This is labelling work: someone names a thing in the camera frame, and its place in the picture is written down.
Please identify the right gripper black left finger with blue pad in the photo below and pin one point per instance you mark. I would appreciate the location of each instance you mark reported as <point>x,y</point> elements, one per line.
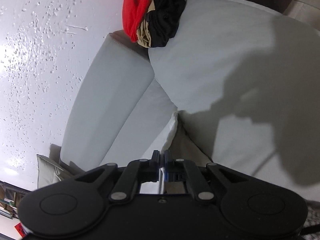
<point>120,184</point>

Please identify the black garment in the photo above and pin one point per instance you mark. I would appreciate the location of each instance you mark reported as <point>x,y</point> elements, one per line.
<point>164,21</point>

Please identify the red garment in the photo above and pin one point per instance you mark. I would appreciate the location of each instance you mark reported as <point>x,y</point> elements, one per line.
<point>132,15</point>

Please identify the grey sofa back cushion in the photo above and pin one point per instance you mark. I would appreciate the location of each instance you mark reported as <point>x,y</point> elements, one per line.
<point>116,80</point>

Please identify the bookshelf with books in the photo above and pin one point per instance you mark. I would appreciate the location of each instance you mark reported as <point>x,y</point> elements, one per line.
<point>11,196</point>

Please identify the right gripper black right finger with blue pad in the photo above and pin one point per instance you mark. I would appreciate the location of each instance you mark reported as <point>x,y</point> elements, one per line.
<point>203,183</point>

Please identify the light grey throw pillow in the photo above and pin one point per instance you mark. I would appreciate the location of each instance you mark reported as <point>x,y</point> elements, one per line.
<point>51,169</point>

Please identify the grey sofa seat cushion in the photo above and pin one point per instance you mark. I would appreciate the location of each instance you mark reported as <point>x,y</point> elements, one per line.
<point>245,80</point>

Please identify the tan garment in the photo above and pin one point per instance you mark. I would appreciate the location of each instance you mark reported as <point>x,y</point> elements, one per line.
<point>143,34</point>

